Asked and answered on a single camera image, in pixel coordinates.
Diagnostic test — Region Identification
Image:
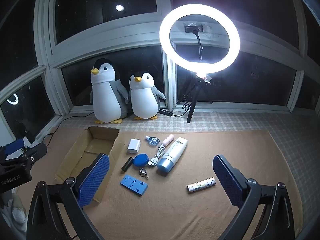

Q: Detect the white patterned cylinder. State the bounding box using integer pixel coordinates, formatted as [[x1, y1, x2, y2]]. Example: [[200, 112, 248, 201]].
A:
[[187, 177, 216, 193]]

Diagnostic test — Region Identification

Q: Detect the cardboard box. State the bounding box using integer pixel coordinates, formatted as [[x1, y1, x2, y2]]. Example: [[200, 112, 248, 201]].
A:
[[54, 126, 120, 203]]

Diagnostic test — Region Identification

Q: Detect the white ring light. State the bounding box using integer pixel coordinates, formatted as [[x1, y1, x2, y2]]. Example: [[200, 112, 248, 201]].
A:
[[159, 7, 241, 74]]

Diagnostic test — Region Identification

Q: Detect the black tripod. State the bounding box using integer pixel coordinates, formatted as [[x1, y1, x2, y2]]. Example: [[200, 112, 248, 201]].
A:
[[176, 72, 213, 123]]

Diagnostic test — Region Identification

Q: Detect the round blue case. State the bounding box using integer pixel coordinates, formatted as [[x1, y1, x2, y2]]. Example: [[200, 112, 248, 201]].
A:
[[133, 153, 150, 167]]

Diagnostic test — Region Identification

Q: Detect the black ring light cable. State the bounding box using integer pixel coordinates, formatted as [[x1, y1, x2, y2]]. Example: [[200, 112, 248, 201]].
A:
[[171, 94, 193, 117]]

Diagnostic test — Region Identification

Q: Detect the blue folding phone stand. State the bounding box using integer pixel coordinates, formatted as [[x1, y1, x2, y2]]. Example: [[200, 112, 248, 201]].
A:
[[120, 174, 148, 197]]

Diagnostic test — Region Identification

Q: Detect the long black cable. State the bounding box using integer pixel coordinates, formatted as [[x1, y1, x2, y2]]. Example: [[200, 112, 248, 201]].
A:
[[37, 112, 94, 143]]

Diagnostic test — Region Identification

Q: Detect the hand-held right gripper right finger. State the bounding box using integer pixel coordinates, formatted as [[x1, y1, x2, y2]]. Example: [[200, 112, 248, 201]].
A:
[[212, 154, 295, 240]]

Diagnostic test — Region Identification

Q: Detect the white charging cable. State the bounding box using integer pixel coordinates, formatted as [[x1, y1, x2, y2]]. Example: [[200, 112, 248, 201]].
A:
[[147, 145, 167, 167]]

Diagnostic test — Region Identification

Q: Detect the white wall charger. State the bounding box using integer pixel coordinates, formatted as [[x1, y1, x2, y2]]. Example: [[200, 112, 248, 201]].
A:
[[127, 138, 141, 155]]

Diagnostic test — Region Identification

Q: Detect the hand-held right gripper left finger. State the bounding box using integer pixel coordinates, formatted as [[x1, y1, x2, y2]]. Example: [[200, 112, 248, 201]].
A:
[[26, 153, 110, 240]]

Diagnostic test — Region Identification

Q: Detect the small clear blue bottle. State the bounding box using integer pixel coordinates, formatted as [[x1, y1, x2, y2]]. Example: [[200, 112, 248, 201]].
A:
[[145, 135, 160, 147]]

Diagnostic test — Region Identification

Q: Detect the short black tube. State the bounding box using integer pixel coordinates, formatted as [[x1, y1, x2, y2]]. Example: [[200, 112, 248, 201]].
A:
[[121, 157, 132, 172]]

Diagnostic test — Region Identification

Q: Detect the small penguin plush toy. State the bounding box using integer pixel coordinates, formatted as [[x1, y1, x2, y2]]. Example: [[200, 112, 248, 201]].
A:
[[125, 71, 167, 120]]

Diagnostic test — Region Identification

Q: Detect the white sunscreen bottle blue cap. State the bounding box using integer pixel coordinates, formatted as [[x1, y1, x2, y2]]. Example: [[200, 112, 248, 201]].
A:
[[157, 137, 188, 174]]

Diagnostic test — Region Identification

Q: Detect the white crumpled cloth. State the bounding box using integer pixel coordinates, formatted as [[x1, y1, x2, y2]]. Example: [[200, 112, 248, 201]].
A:
[[0, 192, 27, 228]]

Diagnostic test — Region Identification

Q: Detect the brown mat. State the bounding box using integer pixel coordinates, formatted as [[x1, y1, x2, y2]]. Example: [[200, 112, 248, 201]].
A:
[[15, 129, 304, 240]]

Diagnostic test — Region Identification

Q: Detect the white window frame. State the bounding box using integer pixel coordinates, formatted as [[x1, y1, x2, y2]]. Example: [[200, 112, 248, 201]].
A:
[[0, 0, 320, 115]]

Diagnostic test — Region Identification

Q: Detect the black gooseneck phone holder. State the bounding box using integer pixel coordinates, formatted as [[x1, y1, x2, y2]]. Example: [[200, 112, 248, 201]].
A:
[[184, 24, 204, 63]]

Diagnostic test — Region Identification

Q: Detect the large penguin plush toy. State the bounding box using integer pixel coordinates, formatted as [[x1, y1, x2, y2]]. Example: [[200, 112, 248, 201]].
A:
[[89, 58, 129, 125]]

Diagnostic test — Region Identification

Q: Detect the checked grey cloth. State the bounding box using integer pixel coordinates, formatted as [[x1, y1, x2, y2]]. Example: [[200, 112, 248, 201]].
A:
[[59, 110, 320, 205]]

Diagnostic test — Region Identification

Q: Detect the small pale bottle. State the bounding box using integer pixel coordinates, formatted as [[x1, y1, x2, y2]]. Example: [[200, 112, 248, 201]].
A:
[[161, 134, 174, 146]]

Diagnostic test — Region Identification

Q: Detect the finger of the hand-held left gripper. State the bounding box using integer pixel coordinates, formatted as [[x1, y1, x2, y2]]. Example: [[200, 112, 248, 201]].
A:
[[17, 142, 48, 167], [0, 139, 25, 159]]

